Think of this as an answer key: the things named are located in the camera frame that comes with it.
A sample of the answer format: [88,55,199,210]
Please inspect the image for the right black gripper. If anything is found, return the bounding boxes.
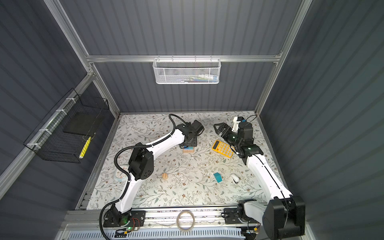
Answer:
[214,123,242,148]

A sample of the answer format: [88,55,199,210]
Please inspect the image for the natural wood block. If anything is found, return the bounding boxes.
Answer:
[183,149,195,153]

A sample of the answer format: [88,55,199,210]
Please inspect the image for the teal green block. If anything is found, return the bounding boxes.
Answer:
[214,173,223,183]

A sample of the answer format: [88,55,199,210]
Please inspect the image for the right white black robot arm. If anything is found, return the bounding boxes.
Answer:
[214,118,306,240]

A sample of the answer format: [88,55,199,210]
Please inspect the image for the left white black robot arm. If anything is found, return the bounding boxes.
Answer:
[99,120,205,228]

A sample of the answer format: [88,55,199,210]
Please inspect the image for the yellow calculator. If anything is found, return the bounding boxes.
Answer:
[212,140,233,158]

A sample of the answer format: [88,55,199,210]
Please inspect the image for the small white device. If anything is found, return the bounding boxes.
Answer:
[230,174,240,184]

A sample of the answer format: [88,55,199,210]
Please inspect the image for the markers in white basket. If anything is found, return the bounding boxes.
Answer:
[178,75,219,84]

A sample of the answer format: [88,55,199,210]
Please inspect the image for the round white clock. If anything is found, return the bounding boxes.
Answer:
[114,170,128,183]

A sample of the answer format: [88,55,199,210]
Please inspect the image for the clear tape roll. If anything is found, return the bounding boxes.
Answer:
[176,210,196,233]

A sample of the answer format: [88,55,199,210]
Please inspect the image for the black pad in basket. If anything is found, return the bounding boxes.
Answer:
[63,113,104,137]

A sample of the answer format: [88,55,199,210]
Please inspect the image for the yellow marker pen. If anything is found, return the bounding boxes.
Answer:
[79,137,92,159]

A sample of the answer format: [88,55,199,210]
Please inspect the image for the white wire mesh basket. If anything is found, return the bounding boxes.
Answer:
[153,59,222,85]

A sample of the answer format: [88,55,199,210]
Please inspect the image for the black wire basket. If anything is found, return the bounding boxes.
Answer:
[24,90,110,164]

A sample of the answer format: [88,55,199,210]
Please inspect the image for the black corrugated cable hose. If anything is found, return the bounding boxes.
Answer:
[98,113,188,240]

